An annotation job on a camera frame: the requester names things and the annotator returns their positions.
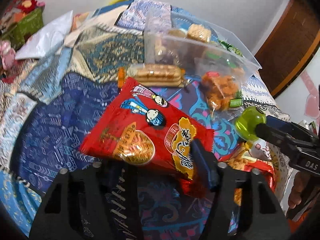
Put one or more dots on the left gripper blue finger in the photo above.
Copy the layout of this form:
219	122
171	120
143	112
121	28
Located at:
206	164

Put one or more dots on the green snack packet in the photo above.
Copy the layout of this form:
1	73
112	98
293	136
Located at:
229	47

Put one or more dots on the right hand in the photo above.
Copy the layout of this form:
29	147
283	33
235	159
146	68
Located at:
299	184

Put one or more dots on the red yellow snack bag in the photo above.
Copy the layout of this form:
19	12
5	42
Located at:
240	159

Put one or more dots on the orange puffs clear bag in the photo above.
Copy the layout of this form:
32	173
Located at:
220	83

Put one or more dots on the patchwork patterned bedspread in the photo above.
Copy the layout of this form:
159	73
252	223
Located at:
51	190

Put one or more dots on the white pillow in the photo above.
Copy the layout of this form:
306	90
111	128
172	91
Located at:
47	39

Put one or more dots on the pink plush toy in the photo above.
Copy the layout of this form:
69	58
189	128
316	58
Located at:
7	55

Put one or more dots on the green jelly cup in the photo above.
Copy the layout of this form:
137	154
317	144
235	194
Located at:
246	123

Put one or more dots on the wrapped biscuit pack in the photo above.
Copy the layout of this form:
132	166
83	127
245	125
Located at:
153	75

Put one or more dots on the green storage box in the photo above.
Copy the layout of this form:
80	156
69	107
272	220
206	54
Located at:
19	32

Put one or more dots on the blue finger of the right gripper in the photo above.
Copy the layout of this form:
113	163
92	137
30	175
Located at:
277	138
291	128

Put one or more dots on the red noodle snack bag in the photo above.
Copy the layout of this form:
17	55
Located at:
142	129

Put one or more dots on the clear plastic storage box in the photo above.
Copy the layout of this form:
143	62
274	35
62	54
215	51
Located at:
177	39

